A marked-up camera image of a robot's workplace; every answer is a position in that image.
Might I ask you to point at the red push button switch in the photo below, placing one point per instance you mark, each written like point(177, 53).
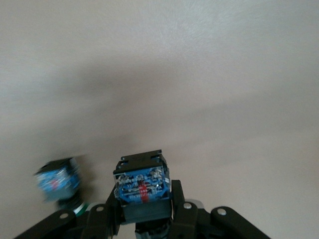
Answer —
point(142, 186)

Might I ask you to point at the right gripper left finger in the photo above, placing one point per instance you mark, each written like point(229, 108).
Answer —
point(99, 224)

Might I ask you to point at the green push button switch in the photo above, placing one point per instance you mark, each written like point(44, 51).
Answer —
point(57, 181)

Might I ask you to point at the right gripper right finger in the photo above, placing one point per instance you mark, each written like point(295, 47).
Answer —
point(187, 221)

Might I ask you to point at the brown table cover sheet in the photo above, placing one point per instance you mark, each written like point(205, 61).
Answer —
point(159, 74)

